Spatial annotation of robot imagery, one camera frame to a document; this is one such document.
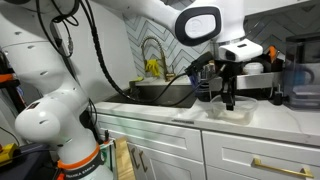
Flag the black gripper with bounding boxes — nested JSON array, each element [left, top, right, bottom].
[[214, 59, 245, 112]]

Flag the clear plastic bowl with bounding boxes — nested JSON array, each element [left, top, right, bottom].
[[206, 94, 260, 126]]

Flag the steel dish rack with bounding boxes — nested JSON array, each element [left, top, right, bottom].
[[191, 59, 285, 102]]

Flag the white cup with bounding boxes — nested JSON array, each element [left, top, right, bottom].
[[243, 61, 265, 75]]

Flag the small black bottle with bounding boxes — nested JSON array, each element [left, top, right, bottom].
[[272, 83, 285, 106]]

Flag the orange utensil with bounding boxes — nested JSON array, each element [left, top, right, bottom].
[[267, 45, 278, 63]]

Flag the white kitchen cabinet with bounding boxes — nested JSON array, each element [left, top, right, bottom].
[[91, 111, 320, 180]]

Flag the gold spring faucet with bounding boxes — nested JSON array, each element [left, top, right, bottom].
[[140, 35, 178, 83]]

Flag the stainless steel sink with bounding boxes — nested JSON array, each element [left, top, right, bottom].
[[104, 84, 198, 109]]

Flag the yellow rubber glove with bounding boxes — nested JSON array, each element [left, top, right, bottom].
[[144, 58, 162, 79]]

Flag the yellow sponge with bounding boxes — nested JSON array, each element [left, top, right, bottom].
[[129, 76, 145, 84]]

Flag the white upper cabinet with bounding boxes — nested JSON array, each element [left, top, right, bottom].
[[243, 0, 312, 16]]

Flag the black case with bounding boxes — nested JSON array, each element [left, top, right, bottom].
[[0, 143, 60, 180]]

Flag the yellow device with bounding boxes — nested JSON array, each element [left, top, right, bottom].
[[0, 142, 20, 166]]

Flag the gold drawer handle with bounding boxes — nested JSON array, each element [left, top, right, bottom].
[[251, 156, 315, 180]]

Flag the cabinet door handle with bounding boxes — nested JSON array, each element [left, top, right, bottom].
[[137, 150, 149, 174], [130, 147, 141, 171]]

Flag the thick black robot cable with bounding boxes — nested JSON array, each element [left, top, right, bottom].
[[78, 0, 228, 109]]

